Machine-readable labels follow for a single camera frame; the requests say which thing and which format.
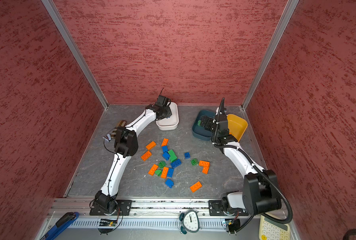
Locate orange lego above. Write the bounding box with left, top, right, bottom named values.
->
left=160, top=167, right=169, bottom=179
left=141, top=151, right=152, bottom=161
left=190, top=181, right=203, bottom=193
left=146, top=141, right=156, bottom=151
left=199, top=161, right=210, bottom=168
left=202, top=167, right=209, bottom=174
left=161, top=138, right=169, bottom=147
left=148, top=164, right=158, bottom=176

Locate green lego small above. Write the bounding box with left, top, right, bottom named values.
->
left=191, top=159, right=199, bottom=166

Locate blue lego long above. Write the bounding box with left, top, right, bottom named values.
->
left=170, top=159, right=182, bottom=169

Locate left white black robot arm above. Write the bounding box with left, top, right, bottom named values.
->
left=90, top=95, right=172, bottom=216

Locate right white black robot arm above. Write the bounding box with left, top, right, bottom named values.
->
left=200, top=114, right=282, bottom=216

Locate yellow rectangular container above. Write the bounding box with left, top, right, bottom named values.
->
left=227, top=114, right=248, bottom=142

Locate white rectangular container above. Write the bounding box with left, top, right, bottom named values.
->
left=156, top=102, right=179, bottom=131

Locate teal rectangular container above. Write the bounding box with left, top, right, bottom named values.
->
left=192, top=110, right=216, bottom=141

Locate plaid brown cylinder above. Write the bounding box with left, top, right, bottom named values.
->
left=110, top=120, right=127, bottom=139

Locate small grey clip object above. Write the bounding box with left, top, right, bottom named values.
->
left=103, top=134, right=112, bottom=142

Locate blue lego front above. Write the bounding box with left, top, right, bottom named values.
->
left=165, top=179, right=174, bottom=189

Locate white analog clock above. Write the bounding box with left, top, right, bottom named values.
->
left=179, top=210, right=200, bottom=234

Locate yellow calculator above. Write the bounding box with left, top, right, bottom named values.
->
left=259, top=216, right=291, bottom=240

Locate blue utility knife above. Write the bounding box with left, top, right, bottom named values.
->
left=40, top=212, right=79, bottom=240

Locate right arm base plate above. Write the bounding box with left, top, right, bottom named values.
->
left=208, top=200, right=249, bottom=217

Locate black corrugated cable hose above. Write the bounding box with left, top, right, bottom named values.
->
left=215, top=97, right=293, bottom=224

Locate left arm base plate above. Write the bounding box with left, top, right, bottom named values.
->
left=89, top=200, right=133, bottom=217

